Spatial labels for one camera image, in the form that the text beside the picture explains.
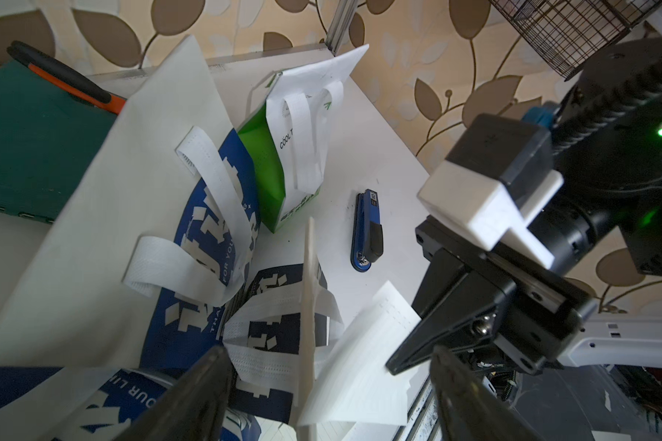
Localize blue stapler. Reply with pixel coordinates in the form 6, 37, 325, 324
350, 189, 384, 273

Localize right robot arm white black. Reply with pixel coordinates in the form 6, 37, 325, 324
386, 38, 662, 375

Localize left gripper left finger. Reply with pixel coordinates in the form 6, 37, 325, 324
117, 347, 234, 440

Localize black wire basket right wall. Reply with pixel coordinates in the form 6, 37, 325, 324
491, 0, 662, 80

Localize orange black utility knife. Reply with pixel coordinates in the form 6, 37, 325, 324
7, 40, 126, 115

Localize green white bag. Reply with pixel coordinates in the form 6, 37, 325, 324
238, 44, 370, 233

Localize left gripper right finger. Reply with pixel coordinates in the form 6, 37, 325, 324
430, 345, 540, 440

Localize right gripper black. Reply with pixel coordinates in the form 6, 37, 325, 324
386, 217, 597, 375

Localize dark blue bag white handles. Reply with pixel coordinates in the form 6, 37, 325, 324
220, 217, 346, 426

